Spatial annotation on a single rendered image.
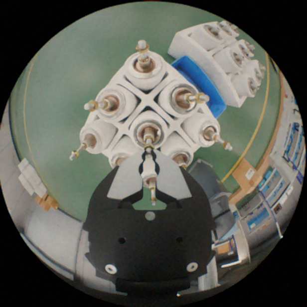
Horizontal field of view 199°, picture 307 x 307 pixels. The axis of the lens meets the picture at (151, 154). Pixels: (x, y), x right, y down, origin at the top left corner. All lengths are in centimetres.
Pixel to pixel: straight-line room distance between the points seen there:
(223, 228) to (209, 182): 27
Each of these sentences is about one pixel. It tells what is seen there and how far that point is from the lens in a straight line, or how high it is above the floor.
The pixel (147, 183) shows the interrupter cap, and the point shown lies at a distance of 32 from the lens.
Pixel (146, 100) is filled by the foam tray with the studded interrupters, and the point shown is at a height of 18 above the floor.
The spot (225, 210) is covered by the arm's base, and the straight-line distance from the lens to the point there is 53.
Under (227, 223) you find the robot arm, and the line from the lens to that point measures 52.
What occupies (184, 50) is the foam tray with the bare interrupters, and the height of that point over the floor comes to 11.
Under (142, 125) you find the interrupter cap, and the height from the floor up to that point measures 25.
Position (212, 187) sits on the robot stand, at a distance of 52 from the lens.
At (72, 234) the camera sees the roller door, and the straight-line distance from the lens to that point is 533.
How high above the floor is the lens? 45
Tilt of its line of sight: 58 degrees down
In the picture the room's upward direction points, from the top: 177 degrees clockwise
